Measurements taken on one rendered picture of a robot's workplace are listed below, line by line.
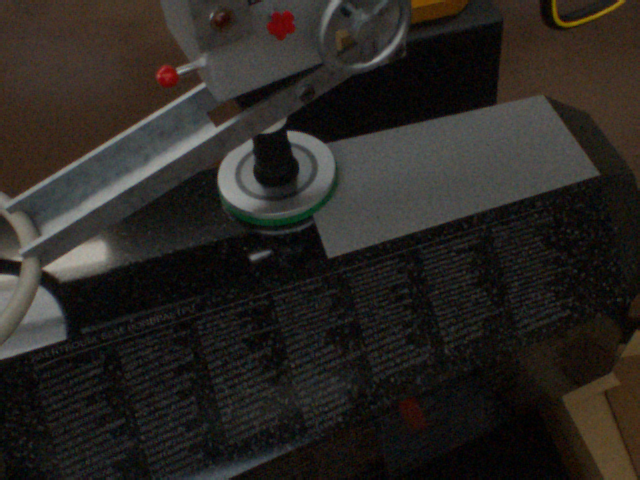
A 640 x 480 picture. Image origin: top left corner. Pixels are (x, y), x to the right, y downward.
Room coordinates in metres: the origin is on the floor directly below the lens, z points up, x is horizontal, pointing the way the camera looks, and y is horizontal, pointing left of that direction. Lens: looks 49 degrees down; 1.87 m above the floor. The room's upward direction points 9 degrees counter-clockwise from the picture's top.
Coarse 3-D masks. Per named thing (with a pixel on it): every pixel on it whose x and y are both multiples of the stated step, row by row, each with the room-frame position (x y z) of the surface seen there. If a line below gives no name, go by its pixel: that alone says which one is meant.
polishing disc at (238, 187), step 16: (304, 144) 1.14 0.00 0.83; (320, 144) 1.13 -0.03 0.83; (224, 160) 1.13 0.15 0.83; (240, 160) 1.12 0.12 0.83; (304, 160) 1.10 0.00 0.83; (320, 160) 1.09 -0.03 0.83; (224, 176) 1.09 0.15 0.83; (240, 176) 1.08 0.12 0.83; (304, 176) 1.06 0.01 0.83; (320, 176) 1.05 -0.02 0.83; (224, 192) 1.05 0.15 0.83; (240, 192) 1.04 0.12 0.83; (256, 192) 1.04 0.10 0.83; (272, 192) 1.03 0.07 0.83; (288, 192) 1.02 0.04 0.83; (304, 192) 1.02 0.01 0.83; (320, 192) 1.01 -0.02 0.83; (240, 208) 1.00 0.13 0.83; (256, 208) 1.00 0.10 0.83; (272, 208) 0.99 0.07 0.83; (288, 208) 0.99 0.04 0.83; (304, 208) 0.98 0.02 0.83
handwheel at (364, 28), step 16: (336, 0) 0.96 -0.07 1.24; (384, 0) 0.99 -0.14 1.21; (400, 0) 0.99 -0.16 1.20; (320, 16) 0.96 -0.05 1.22; (352, 16) 0.98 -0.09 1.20; (368, 16) 0.97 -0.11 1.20; (400, 16) 1.00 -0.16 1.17; (320, 32) 0.95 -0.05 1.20; (352, 32) 0.96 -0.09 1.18; (368, 32) 0.96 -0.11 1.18; (400, 32) 0.99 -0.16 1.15; (320, 48) 0.95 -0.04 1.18; (368, 48) 0.97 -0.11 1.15; (384, 48) 0.99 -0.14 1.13; (336, 64) 0.95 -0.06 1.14; (352, 64) 0.97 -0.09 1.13; (368, 64) 0.97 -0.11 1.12
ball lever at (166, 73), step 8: (192, 64) 0.98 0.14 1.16; (200, 64) 0.98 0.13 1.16; (160, 72) 0.96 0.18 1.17; (168, 72) 0.96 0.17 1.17; (176, 72) 0.96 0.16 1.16; (184, 72) 0.97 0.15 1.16; (192, 72) 0.97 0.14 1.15; (160, 80) 0.96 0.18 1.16; (168, 80) 0.95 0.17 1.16; (176, 80) 0.96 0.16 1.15
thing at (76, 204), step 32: (320, 64) 1.06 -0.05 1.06; (192, 96) 1.10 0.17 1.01; (288, 96) 1.03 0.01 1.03; (160, 128) 1.07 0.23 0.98; (192, 128) 1.07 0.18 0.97; (224, 128) 1.00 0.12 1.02; (256, 128) 1.01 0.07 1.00; (96, 160) 1.04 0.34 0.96; (128, 160) 1.05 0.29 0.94; (160, 160) 1.02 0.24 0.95; (192, 160) 0.98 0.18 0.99; (32, 192) 1.00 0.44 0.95; (64, 192) 1.01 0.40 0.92; (96, 192) 1.00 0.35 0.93; (128, 192) 0.94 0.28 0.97; (160, 192) 0.96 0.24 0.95; (64, 224) 0.91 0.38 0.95; (96, 224) 0.92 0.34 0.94
